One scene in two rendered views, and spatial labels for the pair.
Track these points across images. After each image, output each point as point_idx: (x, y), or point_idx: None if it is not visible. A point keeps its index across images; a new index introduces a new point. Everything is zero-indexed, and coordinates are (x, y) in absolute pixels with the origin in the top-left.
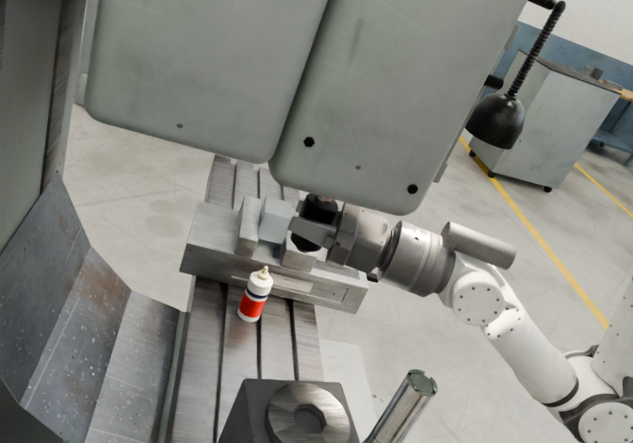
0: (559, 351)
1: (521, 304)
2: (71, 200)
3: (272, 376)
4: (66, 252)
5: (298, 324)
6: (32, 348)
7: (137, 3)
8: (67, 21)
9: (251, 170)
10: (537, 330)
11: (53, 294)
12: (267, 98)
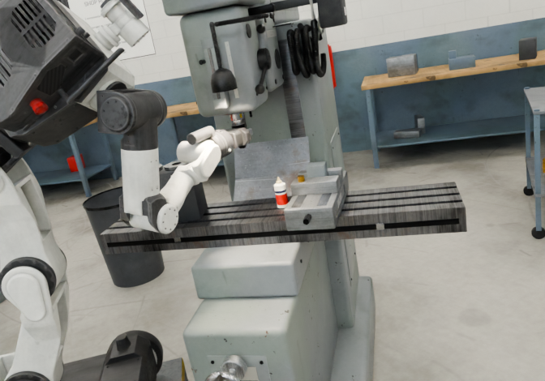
0: (167, 188)
1: (186, 166)
2: (308, 149)
3: (245, 213)
4: (289, 162)
5: (276, 216)
6: (250, 172)
7: None
8: (286, 76)
9: (448, 193)
10: (174, 173)
11: (272, 168)
12: None
